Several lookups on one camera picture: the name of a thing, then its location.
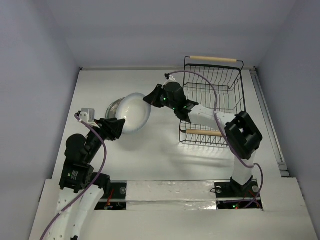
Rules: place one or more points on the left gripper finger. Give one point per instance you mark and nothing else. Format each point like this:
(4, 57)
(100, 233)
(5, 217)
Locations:
(118, 124)
(116, 133)

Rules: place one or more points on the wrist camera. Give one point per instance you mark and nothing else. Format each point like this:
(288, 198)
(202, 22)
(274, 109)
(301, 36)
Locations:
(86, 115)
(169, 79)

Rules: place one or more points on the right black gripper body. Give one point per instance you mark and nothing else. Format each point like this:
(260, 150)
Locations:
(159, 92)

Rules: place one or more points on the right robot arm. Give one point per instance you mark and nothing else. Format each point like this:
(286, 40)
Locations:
(238, 130)

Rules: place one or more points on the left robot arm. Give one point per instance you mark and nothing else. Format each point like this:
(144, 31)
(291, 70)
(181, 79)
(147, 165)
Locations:
(80, 187)

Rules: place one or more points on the white grey bowl plate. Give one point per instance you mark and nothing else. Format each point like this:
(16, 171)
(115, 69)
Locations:
(135, 111)

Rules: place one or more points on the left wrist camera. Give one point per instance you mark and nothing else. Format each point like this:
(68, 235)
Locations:
(86, 115)

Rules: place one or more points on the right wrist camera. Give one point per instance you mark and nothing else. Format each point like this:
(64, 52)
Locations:
(169, 79)

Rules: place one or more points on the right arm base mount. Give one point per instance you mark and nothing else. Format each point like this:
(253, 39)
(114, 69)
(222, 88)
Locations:
(231, 195)

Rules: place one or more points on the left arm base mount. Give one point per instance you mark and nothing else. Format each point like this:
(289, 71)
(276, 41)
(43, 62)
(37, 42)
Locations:
(115, 200)

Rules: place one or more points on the dark grey green plate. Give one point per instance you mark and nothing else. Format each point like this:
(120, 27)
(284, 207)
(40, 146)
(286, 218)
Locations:
(112, 109)

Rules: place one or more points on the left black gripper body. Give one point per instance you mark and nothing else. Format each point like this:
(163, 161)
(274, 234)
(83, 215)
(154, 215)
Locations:
(104, 132)

